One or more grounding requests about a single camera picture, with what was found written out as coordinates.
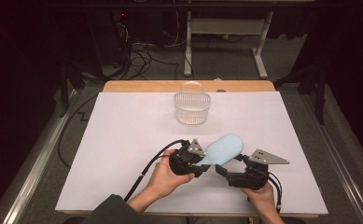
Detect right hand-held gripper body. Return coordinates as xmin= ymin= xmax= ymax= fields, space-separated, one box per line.
xmin=228 ymin=148 xmax=291 ymax=191

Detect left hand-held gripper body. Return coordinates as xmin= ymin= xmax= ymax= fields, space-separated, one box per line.
xmin=169 ymin=138 xmax=206 ymax=177

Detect white plastic basket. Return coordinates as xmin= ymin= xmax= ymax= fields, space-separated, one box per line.
xmin=173 ymin=81 xmax=212 ymax=126

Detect person's left hand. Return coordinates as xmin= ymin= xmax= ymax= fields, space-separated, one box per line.
xmin=145 ymin=148 xmax=196 ymax=199

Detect person's right hand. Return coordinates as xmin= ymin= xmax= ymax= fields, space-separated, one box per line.
xmin=239 ymin=182 xmax=278 ymax=217

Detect person's grey trousers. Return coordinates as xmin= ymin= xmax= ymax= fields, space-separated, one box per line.
xmin=187 ymin=216 xmax=252 ymax=224

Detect white table mat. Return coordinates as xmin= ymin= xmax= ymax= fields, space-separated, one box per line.
xmin=55 ymin=91 xmax=328 ymax=217

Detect black metal stand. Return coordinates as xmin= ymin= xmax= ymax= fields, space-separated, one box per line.
xmin=58 ymin=59 xmax=86 ymax=119
xmin=273 ymin=62 xmax=328 ymax=126

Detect dark computer tower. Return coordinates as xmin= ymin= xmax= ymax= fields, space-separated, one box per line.
xmin=87 ymin=8 xmax=133 ymax=69

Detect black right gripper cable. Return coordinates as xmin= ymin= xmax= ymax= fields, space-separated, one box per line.
xmin=266 ymin=172 xmax=284 ymax=213

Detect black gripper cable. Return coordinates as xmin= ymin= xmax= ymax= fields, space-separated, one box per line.
xmin=123 ymin=139 xmax=190 ymax=203
xmin=266 ymin=172 xmax=284 ymax=213

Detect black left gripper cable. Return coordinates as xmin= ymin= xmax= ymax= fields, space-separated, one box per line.
xmin=123 ymin=139 xmax=190 ymax=203

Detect aluminium floor rail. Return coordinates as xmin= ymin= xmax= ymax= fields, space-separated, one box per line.
xmin=1 ymin=89 xmax=78 ymax=224
xmin=300 ymin=92 xmax=363 ymax=224

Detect tangle of black cables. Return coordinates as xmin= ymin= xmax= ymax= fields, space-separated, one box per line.
xmin=113 ymin=38 xmax=181 ymax=80

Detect black floor cable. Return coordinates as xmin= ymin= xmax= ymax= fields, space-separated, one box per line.
xmin=57 ymin=93 xmax=100 ymax=169

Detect white metal stand frame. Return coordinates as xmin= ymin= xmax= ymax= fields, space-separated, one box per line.
xmin=183 ymin=10 xmax=275 ymax=80

